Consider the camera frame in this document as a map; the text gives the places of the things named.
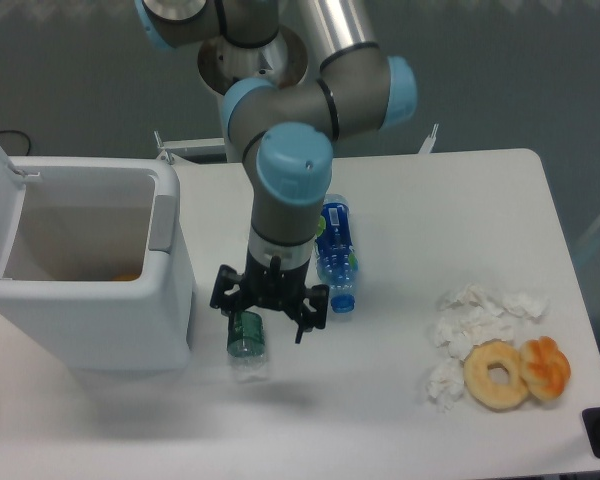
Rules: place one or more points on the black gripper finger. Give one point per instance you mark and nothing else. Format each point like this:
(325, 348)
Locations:
(227, 294)
(310, 310)

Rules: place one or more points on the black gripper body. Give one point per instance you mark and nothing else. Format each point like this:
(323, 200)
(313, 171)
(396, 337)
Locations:
(272, 287)

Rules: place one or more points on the clear green label bottle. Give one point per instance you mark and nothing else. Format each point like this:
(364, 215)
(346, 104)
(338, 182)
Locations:
(246, 346)

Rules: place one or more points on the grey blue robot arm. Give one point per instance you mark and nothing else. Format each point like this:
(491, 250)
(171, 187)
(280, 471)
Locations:
(284, 136)

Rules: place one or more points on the blue plastic bottle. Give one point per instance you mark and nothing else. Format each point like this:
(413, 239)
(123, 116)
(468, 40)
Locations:
(336, 260)

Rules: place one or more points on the white open trash bin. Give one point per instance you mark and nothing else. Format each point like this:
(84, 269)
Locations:
(93, 261)

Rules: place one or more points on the crumpled white tissue lower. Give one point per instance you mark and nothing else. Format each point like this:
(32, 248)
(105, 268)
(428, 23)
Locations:
(446, 385)

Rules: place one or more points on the crumpled white tissue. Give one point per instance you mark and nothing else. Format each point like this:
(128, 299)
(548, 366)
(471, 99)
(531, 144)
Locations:
(473, 315)
(446, 385)

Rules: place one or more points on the crumpled white tissue upper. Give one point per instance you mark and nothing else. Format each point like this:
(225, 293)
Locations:
(473, 315)

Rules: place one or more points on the orange glazed twisted bun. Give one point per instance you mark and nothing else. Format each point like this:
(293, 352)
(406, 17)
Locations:
(544, 368)

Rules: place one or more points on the plain ring donut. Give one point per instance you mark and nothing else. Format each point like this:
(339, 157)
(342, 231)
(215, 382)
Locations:
(492, 376)

